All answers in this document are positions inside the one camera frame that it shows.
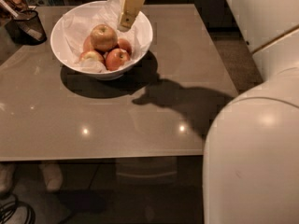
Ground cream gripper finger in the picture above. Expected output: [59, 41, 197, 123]
[118, 0, 145, 32]

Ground yellow-red apple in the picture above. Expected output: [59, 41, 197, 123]
[90, 24, 118, 51]

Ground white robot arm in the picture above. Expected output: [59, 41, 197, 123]
[202, 0, 299, 224]

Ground right rear red apple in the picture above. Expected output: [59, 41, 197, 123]
[117, 38, 132, 55]

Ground red apple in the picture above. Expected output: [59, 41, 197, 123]
[83, 35, 94, 52]
[117, 38, 132, 55]
[106, 49, 130, 71]

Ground front right red apple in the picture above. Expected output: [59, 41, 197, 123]
[106, 49, 130, 71]

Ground left rear red apple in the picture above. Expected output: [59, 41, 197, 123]
[83, 35, 94, 52]

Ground white ceramic bowl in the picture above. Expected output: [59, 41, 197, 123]
[50, 0, 154, 81]

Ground white crumpled paper liner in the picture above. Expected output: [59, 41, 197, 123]
[61, 0, 146, 74]

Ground black mesh basket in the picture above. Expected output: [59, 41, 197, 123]
[5, 10, 47, 46]

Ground black cables on floor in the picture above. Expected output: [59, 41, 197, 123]
[0, 193, 36, 224]

